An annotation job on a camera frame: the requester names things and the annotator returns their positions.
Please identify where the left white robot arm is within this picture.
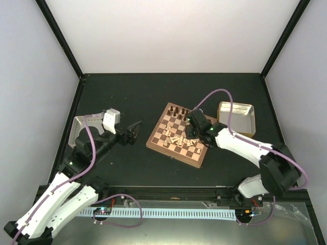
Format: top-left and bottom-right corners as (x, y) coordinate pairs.
(4, 113), (142, 244)

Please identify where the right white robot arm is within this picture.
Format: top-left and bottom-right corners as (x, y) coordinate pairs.
(146, 104), (301, 206)

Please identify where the pile of light chess pieces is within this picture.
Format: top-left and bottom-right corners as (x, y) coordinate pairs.
(163, 126), (202, 158)

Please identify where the row of dark chess pieces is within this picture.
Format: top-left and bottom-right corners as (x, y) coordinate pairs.
(162, 104), (190, 126)

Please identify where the wooden chess board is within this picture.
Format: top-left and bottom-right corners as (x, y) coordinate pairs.
(146, 103), (207, 168)

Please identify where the silver metal tin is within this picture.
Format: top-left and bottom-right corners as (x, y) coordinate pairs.
(217, 102), (256, 138)

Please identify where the pink plastic tray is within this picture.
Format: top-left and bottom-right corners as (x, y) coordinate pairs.
(68, 112), (104, 149)

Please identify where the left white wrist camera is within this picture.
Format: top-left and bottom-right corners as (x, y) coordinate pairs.
(102, 109), (121, 134)

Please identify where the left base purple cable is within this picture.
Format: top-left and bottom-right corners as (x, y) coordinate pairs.
(91, 192), (143, 228)

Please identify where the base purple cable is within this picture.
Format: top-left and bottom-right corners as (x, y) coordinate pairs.
(235, 196), (276, 227)
(91, 192), (143, 228)

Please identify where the light blue slotted cable duct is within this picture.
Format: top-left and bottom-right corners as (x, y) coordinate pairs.
(77, 207), (237, 221)

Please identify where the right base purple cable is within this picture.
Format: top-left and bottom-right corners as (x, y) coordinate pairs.
(235, 196), (276, 227)

